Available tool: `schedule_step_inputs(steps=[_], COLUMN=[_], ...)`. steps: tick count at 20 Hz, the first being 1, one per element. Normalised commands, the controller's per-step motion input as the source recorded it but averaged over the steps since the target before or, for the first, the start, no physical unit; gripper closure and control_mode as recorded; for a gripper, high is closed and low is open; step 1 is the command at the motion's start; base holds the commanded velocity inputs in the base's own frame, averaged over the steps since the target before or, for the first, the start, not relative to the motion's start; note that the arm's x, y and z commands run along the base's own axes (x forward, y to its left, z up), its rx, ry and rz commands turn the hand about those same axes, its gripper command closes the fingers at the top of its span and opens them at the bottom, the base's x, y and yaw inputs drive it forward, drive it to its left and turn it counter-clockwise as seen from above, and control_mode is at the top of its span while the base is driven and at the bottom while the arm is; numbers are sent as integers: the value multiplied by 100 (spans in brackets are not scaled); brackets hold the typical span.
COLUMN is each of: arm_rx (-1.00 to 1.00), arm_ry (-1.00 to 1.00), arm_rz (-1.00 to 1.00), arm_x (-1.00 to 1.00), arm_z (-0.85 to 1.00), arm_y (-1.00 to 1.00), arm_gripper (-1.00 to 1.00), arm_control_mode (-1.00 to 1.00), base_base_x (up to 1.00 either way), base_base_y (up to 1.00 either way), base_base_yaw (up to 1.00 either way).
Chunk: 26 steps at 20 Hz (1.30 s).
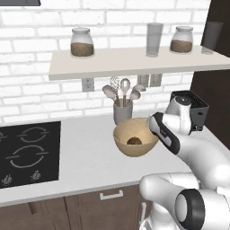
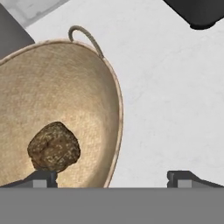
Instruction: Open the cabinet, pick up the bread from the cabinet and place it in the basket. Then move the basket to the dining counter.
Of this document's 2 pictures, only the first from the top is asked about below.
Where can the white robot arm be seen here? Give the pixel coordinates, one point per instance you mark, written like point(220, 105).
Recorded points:
point(206, 158)

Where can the tan round basket bowl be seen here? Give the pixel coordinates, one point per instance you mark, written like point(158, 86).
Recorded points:
point(131, 149)

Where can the dark brown tall cabinet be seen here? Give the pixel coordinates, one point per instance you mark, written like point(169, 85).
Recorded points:
point(214, 84)

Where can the brown cabinet door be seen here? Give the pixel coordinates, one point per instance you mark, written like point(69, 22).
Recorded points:
point(24, 217)

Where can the grey utensil pot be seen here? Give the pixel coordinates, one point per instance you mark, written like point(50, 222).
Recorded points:
point(122, 113)

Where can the wooden spoon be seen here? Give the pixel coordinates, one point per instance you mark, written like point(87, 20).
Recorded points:
point(109, 91)
point(125, 85)
point(139, 87)
point(134, 95)

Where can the brown round food item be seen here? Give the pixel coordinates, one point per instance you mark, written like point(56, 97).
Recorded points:
point(134, 141)

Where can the glass jar with brown contents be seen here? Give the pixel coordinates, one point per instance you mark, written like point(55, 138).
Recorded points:
point(82, 45)
point(181, 43)

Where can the black countertop appliance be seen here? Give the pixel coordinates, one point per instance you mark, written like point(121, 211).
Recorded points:
point(199, 115)

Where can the tall clear glass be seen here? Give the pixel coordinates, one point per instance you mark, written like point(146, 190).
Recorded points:
point(154, 39)

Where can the black hob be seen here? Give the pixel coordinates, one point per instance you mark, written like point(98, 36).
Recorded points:
point(30, 152)

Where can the brown drawer front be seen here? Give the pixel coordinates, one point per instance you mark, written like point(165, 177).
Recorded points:
point(101, 212)

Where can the grey hob knob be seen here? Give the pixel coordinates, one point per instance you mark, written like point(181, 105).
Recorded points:
point(7, 179)
point(36, 175)

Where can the dark grey glass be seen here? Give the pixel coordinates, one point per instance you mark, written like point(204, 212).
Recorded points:
point(211, 34)

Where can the dark grey range hood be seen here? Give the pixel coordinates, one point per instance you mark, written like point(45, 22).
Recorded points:
point(19, 2)

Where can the white wall socket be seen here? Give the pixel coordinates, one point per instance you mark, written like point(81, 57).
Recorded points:
point(88, 84)
point(155, 80)
point(143, 80)

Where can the pale wall shelf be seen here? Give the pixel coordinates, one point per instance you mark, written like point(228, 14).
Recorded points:
point(125, 64)

